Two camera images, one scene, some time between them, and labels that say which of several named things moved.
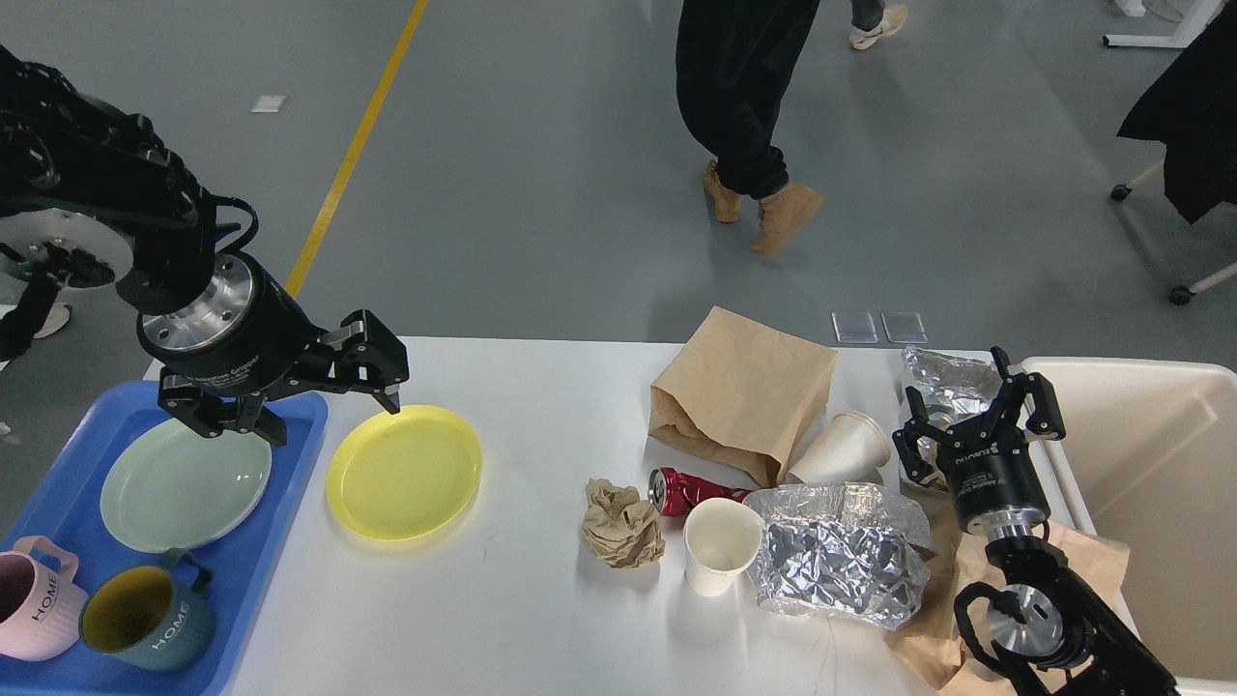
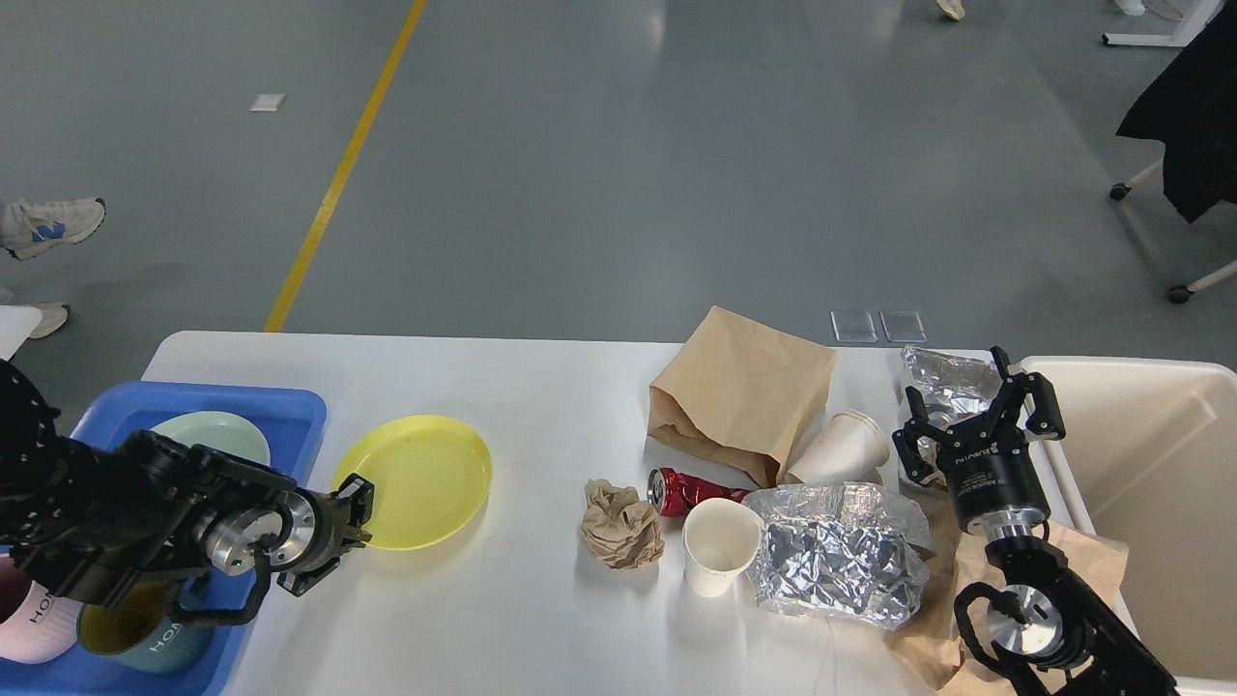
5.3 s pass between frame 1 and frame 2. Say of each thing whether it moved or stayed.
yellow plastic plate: moved
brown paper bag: stayed
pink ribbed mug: stayed
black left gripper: moved
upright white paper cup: stayed
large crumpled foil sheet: stayed
